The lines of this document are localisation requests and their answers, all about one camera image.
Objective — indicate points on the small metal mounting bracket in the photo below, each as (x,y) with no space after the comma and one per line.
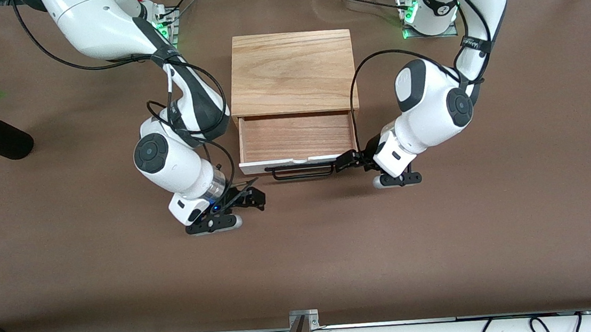
(311,317)

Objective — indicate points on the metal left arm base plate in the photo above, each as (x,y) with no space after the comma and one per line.
(431,33)

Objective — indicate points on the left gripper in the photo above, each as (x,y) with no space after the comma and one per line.
(365,158)

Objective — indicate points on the light wooden drawer cabinet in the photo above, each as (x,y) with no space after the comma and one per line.
(292,72)

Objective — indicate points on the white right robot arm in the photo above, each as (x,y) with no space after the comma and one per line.
(178,165)

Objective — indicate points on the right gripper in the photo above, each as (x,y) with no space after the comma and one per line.
(243,198)

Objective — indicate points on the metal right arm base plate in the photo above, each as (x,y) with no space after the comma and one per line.
(171,30)

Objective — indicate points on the brown table cover sheet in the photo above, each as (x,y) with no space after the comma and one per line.
(124,288)

